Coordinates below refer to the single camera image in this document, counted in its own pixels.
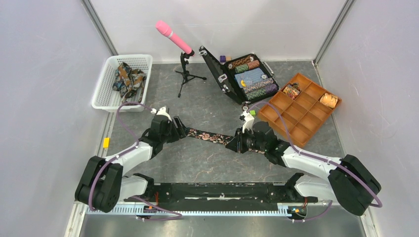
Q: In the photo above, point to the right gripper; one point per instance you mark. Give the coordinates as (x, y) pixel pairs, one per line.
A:
(237, 144)

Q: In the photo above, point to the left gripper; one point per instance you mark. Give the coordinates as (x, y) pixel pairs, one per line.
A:
(182, 130)

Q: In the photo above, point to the black floral tie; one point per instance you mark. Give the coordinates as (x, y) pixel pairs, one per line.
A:
(209, 136)

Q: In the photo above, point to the orange compartment tray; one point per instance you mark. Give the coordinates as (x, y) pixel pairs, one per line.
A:
(301, 117)

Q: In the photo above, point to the white plastic basket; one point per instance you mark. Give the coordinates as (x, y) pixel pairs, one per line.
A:
(105, 97)

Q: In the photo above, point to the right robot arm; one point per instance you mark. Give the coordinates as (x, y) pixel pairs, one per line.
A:
(342, 180)

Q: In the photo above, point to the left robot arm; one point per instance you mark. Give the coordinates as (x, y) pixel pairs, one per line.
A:
(104, 181)

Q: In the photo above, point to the black tripod stand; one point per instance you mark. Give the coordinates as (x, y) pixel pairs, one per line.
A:
(186, 76)

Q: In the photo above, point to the rolled dark patterned tie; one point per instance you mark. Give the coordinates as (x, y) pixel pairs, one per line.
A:
(292, 90)

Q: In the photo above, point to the black poker chip case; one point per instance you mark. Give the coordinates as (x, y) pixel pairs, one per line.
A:
(245, 80)

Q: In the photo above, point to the dark blue patterned tie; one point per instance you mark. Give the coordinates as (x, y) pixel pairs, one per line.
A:
(129, 82)

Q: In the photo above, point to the rolled tan patterned tie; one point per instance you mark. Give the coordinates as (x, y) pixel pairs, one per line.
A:
(329, 100)

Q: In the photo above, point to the yellow block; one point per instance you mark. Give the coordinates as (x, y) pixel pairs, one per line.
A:
(106, 142)

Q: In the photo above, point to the pink microphone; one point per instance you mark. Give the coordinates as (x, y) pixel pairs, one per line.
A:
(165, 30)

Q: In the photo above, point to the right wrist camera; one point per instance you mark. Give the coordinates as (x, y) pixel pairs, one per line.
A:
(248, 120)

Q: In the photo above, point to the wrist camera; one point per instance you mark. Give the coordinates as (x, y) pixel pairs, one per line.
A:
(164, 111)
(248, 120)

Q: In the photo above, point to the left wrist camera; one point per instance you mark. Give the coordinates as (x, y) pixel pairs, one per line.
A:
(164, 111)

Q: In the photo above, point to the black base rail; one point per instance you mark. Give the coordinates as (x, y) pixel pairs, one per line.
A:
(223, 196)

